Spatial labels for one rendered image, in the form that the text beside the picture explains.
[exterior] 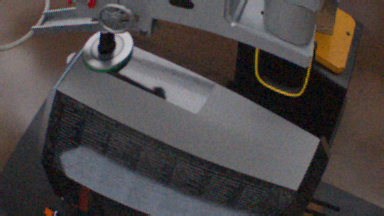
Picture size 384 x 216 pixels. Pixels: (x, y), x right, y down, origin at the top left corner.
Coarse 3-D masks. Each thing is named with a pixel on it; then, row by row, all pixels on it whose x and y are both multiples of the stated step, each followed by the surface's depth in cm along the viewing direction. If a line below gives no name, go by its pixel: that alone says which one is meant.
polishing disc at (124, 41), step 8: (88, 40) 218; (96, 40) 218; (120, 40) 217; (128, 40) 217; (88, 48) 215; (96, 48) 215; (120, 48) 215; (128, 48) 215; (88, 56) 212; (96, 56) 212; (104, 56) 212; (112, 56) 212; (120, 56) 212; (88, 64) 211; (96, 64) 210; (104, 64) 210; (112, 64) 210
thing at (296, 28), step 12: (276, 0) 155; (288, 0) 153; (264, 12) 168; (276, 12) 159; (288, 12) 156; (300, 12) 154; (312, 12) 155; (276, 24) 164; (288, 24) 160; (300, 24) 159; (312, 24) 161; (288, 36) 164; (300, 36) 163; (312, 36) 168
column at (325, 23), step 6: (324, 0) 221; (330, 0) 220; (324, 6) 224; (330, 6) 223; (336, 6) 223; (324, 12) 228; (330, 12) 227; (336, 12) 226; (318, 18) 232; (324, 18) 231; (330, 18) 231; (318, 24) 235; (324, 24) 235; (330, 24) 234; (318, 30) 239; (324, 30) 238; (330, 30) 238
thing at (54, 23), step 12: (48, 12) 217; (60, 12) 215; (72, 12) 212; (48, 24) 216; (60, 24) 205; (72, 24) 201; (84, 24) 199; (96, 24) 197; (108, 24) 195; (120, 24) 193; (156, 24) 188
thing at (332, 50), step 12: (336, 24) 247; (348, 24) 249; (324, 36) 239; (336, 36) 241; (348, 36) 242; (324, 48) 234; (336, 48) 235; (348, 48) 237; (324, 60) 230; (336, 60) 230; (336, 72) 230
